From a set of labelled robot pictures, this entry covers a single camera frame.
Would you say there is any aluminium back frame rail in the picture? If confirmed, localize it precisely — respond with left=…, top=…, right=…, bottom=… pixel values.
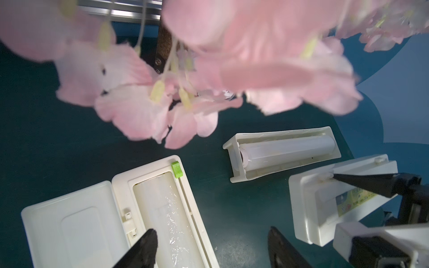
left=78, top=0, right=163, bottom=25

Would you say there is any pink cherry blossom tree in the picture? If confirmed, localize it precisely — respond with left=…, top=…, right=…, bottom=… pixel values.
left=1, top=1, right=429, bottom=149

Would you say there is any white dispenser lid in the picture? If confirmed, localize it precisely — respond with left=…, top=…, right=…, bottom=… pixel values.
left=288, top=154, right=398, bottom=247
left=21, top=181, right=130, bottom=268

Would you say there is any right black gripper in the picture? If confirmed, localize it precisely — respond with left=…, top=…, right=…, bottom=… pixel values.
left=333, top=173, right=429, bottom=226

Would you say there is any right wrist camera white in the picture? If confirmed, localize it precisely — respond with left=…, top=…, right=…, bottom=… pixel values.
left=333, top=222, right=429, bottom=268

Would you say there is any white wrap dispenser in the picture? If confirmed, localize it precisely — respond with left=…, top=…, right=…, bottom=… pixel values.
left=222, top=126, right=341, bottom=183
left=112, top=155, right=219, bottom=268

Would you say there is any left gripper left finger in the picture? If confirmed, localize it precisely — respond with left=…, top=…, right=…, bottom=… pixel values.
left=113, top=228, right=158, bottom=268

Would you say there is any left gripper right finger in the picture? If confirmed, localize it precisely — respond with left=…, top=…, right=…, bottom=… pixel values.
left=268, top=226, right=312, bottom=268

